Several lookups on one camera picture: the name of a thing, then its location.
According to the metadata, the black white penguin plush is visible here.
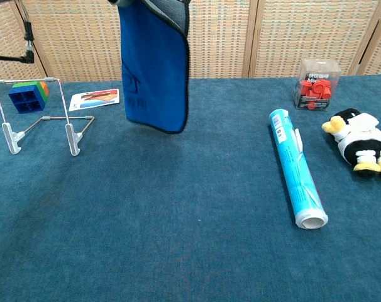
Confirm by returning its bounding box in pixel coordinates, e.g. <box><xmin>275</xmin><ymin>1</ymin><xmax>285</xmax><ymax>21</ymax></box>
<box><xmin>321</xmin><ymin>108</ymin><xmax>381</xmax><ymax>180</ymax></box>

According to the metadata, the wire stand with white clips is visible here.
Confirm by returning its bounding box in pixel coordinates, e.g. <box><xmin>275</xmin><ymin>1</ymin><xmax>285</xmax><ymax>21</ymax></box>
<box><xmin>0</xmin><ymin>76</ymin><xmax>96</xmax><ymax>157</ymax></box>

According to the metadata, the bamboo folding screen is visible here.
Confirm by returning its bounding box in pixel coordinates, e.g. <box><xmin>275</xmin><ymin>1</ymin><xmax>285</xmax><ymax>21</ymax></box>
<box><xmin>0</xmin><ymin>0</ymin><xmax>381</xmax><ymax>83</ymax></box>

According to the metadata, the blue brick in stack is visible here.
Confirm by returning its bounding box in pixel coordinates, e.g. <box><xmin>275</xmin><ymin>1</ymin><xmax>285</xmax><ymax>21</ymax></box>
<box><xmin>8</xmin><ymin>82</ymin><xmax>46</xmax><ymax>115</ymax></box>

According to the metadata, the clear box of red parts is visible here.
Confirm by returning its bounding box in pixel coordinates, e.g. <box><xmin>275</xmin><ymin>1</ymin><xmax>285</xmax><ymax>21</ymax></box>
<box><xmin>292</xmin><ymin>59</ymin><xmax>342</xmax><ymax>111</ymax></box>

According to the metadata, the grey blue microfibre cloth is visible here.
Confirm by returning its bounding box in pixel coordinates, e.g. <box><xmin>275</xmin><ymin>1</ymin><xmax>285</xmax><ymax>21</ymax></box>
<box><xmin>116</xmin><ymin>0</ymin><xmax>191</xmax><ymax>135</ymax></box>

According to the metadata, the printed picture card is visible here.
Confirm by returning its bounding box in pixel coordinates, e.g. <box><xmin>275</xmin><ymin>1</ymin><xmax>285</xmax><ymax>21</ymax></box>
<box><xmin>68</xmin><ymin>88</ymin><xmax>120</xmax><ymax>113</ymax></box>

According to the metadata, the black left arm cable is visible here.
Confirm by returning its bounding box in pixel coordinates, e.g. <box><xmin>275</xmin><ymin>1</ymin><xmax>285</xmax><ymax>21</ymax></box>
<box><xmin>0</xmin><ymin>0</ymin><xmax>35</xmax><ymax>64</ymax></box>

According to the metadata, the blue table carpet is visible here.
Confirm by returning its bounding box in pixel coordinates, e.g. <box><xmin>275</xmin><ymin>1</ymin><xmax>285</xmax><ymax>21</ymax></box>
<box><xmin>0</xmin><ymin>74</ymin><xmax>381</xmax><ymax>302</ymax></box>

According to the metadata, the light blue paper roll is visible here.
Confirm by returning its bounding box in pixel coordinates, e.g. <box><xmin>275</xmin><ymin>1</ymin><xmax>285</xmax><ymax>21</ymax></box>
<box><xmin>268</xmin><ymin>108</ymin><xmax>329</xmax><ymax>231</ymax></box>

